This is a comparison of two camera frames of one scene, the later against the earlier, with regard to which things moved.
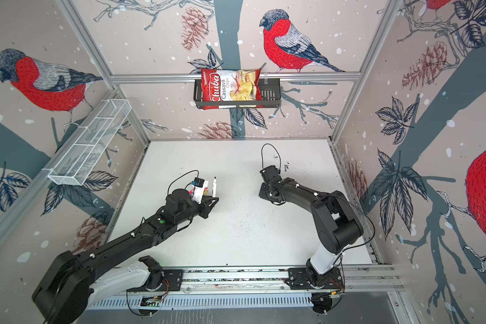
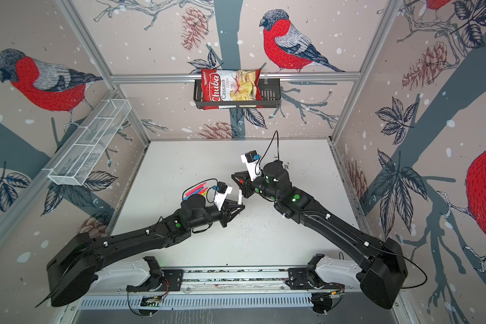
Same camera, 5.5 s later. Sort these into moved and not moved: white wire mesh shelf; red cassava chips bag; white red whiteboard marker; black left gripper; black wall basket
Moved: white red whiteboard marker; black left gripper
Not moved: white wire mesh shelf; red cassava chips bag; black wall basket
